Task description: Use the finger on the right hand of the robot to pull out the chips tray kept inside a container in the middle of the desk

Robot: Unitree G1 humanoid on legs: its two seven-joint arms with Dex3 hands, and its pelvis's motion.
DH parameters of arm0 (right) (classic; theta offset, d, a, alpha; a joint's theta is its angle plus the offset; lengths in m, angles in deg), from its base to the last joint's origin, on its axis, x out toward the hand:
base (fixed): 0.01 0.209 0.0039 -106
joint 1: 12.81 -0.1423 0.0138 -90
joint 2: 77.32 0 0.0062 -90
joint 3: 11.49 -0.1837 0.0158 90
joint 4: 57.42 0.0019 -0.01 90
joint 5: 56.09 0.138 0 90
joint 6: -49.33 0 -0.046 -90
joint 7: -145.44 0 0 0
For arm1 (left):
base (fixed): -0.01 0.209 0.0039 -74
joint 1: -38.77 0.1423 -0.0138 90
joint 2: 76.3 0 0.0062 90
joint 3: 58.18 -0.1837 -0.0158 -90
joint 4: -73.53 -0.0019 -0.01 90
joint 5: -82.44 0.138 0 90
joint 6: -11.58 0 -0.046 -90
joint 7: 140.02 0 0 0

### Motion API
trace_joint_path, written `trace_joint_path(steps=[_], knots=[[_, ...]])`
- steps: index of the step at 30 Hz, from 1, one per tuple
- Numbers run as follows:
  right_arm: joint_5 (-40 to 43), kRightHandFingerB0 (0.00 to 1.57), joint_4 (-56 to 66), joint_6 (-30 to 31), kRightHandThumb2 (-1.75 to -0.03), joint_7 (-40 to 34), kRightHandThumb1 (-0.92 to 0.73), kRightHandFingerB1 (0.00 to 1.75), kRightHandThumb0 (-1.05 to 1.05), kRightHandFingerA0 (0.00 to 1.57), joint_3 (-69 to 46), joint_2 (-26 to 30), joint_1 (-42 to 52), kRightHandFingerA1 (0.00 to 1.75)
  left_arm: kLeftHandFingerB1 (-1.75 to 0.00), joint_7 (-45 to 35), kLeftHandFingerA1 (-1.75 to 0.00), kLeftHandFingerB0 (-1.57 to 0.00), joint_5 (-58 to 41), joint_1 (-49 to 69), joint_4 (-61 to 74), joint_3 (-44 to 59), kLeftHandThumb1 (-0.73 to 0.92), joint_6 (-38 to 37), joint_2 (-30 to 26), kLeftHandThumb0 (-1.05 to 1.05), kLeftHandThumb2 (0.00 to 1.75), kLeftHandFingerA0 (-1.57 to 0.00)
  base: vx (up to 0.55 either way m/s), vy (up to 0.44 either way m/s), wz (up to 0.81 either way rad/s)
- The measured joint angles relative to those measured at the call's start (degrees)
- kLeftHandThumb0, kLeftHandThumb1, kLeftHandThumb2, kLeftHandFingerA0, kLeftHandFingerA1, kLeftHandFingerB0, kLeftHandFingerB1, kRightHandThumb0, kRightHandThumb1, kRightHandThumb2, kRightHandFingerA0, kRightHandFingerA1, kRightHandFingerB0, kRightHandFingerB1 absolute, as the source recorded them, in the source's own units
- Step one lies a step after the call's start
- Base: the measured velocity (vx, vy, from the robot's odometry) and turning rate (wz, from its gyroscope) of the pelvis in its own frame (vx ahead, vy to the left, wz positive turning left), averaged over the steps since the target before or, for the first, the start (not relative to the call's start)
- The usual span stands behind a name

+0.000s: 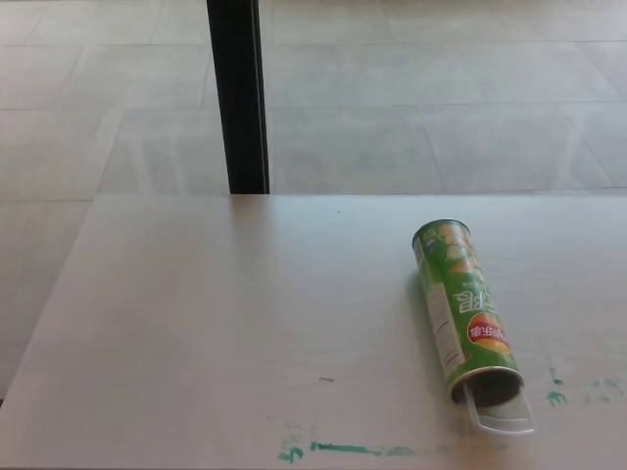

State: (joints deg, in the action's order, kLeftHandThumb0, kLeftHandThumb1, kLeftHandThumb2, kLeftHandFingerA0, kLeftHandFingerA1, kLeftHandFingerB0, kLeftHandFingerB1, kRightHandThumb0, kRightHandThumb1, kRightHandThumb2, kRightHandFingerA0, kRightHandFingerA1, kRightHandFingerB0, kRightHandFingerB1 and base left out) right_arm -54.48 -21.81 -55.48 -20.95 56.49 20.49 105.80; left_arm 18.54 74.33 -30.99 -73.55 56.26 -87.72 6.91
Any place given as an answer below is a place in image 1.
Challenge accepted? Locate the clear plastic chips tray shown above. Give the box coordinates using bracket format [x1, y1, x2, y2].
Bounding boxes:
[461, 383, 537, 437]

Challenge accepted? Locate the green cylindrical chips can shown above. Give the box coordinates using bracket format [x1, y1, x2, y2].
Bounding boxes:
[410, 218, 526, 407]

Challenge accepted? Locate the black vertical window frame post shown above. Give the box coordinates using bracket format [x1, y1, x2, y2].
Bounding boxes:
[206, 0, 271, 196]

